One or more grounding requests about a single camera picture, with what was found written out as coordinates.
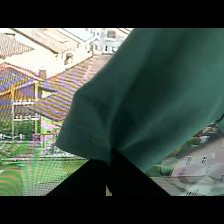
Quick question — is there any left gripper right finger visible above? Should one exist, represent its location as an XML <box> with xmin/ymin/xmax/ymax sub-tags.
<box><xmin>108</xmin><ymin>149</ymin><xmax>172</xmax><ymax>197</ymax></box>

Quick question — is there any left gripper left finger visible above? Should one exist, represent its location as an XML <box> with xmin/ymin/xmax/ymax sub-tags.
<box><xmin>45</xmin><ymin>153</ymin><xmax>112</xmax><ymax>197</ymax></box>

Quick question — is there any dark green T-shirt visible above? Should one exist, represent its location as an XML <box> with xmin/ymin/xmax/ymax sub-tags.
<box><xmin>54</xmin><ymin>27</ymin><xmax>224</xmax><ymax>174</ymax></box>

